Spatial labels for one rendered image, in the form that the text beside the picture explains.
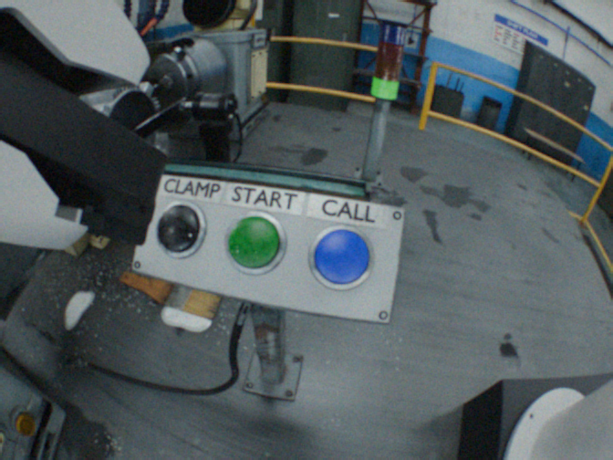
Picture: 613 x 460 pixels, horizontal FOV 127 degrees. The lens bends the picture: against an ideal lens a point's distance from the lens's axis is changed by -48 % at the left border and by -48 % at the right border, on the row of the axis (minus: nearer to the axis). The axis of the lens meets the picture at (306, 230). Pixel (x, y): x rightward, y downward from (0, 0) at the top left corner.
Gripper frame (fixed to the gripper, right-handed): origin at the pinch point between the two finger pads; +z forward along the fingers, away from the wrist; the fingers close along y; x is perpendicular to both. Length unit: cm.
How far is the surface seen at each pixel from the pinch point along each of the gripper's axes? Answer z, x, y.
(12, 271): 8.0, 8.9, 25.3
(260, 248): 5.8, 0.3, -5.6
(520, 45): 257, -426, -301
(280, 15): 208, -281, 82
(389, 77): 39, -43, -17
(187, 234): 5.8, 0.3, -1.0
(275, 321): 14.4, 5.5, -6.0
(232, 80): 55, -50, 25
